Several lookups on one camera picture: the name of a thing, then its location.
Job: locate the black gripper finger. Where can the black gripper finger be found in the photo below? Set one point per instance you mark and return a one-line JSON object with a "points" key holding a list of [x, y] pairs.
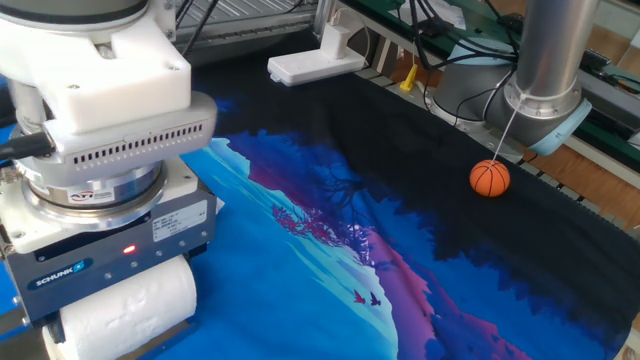
{"points": [[56, 332], [197, 252]]}

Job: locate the silver Schunk gripper body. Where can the silver Schunk gripper body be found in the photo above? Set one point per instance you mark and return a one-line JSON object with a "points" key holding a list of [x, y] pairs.
{"points": [[115, 270]]}

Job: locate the white toilet paper roll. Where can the white toilet paper roll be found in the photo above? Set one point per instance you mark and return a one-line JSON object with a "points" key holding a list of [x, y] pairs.
{"points": [[130, 310]]}

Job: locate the chrome toilet paper holder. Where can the chrome toilet paper holder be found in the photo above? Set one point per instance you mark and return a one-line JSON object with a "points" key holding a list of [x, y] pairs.
{"points": [[15, 347]]}

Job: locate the blue mountain print cloth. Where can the blue mountain print cloth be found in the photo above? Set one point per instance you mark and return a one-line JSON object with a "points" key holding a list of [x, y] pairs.
{"points": [[325, 310]]}

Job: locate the white power strip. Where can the white power strip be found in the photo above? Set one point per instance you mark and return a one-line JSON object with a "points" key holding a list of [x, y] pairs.
{"points": [[315, 65]]}

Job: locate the white plug adapter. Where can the white plug adapter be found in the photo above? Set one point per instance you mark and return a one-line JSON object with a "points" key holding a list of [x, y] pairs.
{"points": [[336, 42]]}

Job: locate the yellow object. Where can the yellow object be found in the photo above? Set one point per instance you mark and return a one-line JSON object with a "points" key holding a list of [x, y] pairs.
{"points": [[409, 79]]}

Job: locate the small orange basketball toy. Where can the small orange basketball toy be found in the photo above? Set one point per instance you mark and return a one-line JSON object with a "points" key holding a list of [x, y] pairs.
{"points": [[490, 178]]}

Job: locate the small black device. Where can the small black device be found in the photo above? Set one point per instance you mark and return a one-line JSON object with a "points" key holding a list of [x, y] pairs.
{"points": [[435, 26]]}

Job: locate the long black device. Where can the long black device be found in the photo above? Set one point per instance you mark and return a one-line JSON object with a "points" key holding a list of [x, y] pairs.
{"points": [[595, 57]]}

